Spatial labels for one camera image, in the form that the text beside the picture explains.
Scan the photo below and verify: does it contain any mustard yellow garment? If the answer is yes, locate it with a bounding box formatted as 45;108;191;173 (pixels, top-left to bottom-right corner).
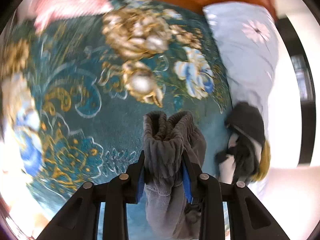
252;140;271;181

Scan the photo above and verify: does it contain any black white garment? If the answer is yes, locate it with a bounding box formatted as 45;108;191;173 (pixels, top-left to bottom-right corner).
215;102;266;184

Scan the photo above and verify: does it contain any light blue floral duvet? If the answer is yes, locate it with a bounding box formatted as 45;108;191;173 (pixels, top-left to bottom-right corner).
203;2;278;127

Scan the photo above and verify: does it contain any teal floral bedspread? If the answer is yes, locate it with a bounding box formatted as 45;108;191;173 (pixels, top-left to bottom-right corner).
1;0;232;239

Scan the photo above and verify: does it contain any pink knitted cloth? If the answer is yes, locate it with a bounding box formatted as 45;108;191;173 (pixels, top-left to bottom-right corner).
34;0;113;33

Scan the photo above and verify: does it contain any white glossy wardrobe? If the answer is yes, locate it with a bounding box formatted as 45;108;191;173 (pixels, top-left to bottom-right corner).
261;7;319;239

